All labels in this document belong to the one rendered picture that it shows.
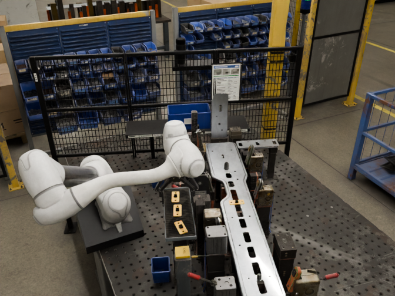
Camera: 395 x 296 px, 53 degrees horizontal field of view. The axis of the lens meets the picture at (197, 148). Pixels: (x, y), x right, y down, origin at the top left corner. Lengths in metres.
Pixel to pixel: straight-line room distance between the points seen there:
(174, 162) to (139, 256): 0.96
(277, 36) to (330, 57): 2.55
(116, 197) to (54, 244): 1.52
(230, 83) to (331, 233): 1.26
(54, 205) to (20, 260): 1.93
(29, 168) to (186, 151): 0.64
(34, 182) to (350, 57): 4.68
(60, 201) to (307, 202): 1.70
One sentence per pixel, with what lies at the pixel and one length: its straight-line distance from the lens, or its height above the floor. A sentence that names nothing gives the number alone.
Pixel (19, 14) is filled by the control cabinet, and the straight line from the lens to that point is 8.71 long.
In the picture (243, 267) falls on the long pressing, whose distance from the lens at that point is 1.92.
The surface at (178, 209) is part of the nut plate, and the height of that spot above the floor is 1.17.
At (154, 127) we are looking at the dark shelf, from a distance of 2.95.
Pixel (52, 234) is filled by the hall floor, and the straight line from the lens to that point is 3.74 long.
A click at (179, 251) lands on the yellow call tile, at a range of 1.75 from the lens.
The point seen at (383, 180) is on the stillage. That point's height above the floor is 0.16.
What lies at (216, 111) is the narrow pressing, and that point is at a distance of 2.76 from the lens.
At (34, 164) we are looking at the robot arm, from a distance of 1.74.
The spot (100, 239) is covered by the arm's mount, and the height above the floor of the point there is 0.77.
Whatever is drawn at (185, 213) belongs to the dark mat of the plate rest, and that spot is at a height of 1.16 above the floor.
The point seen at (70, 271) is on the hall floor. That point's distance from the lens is 3.39.
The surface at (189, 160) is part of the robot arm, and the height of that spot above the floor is 1.58.
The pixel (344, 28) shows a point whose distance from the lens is 5.46.
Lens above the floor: 2.41
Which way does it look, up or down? 31 degrees down
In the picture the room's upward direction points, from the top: straight up
